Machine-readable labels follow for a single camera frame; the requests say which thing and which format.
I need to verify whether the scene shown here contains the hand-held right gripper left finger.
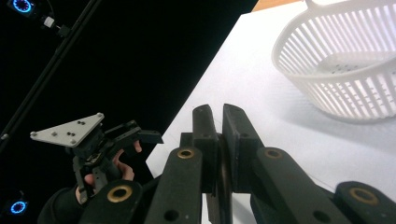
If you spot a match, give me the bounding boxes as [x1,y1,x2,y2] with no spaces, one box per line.
[179,104,219,194]

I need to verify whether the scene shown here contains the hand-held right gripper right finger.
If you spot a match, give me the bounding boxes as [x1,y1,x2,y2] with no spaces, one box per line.
[222,103,266,193]

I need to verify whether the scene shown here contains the white slotted plastic basket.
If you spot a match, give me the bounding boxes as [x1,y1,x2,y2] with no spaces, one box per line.
[271,0,396,121]

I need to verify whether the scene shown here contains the black slanted pole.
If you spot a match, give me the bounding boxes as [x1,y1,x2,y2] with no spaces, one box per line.
[0,0,103,150]

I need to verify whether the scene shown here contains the blue ring light camera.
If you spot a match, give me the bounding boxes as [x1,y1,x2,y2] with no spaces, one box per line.
[4,195,31,218]
[7,0,35,15]

